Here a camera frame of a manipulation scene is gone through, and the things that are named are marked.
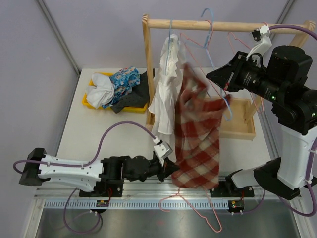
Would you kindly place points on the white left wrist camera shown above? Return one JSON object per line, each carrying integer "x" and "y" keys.
{"x": 162, "y": 150}

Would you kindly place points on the wooden clothes rack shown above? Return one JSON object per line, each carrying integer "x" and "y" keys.
{"x": 243, "y": 126}

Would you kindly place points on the aluminium frame post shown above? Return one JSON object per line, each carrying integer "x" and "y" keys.
{"x": 285, "y": 11}
{"x": 58, "y": 35}

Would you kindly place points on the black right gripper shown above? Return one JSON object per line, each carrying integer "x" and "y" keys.
{"x": 230, "y": 76}

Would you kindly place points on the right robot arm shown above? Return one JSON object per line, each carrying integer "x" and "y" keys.
{"x": 282, "y": 83}

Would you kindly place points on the grey polka dot skirt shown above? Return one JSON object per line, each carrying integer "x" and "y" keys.
{"x": 137, "y": 98}

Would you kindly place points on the red plaid skirt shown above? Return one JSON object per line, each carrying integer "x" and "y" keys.
{"x": 196, "y": 129}

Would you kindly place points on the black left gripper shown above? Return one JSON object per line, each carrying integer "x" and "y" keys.
{"x": 168, "y": 167}

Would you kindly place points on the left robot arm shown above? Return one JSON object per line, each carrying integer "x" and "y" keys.
{"x": 100, "y": 179}

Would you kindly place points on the blue wire hanger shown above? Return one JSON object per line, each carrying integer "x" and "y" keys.
{"x": 215, "y": 64}
{"x": 166, "y": 70}

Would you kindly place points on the aluminium mounting rail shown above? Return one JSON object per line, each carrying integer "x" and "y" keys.
{"x": 139, "y": 216}

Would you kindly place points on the white ruffled skirt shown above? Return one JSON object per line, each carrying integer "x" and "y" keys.
{"x": 167, "y": 89}

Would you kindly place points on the blue floral skirt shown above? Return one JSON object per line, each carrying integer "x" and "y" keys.
{"x": 123, "y": 81}

